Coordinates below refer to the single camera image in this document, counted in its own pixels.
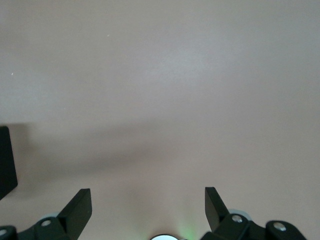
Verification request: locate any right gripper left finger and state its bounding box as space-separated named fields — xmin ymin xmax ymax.
xmin=17 ymin=188 xmax=93 ymax=240

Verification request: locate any black plastic box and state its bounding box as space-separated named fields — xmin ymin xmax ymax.
xmin=0 ymin=125 xmax=19 ymax=202

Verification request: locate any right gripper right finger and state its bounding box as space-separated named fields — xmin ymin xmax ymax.
xmin=201 ymin=186 xmax=266 ymax=240

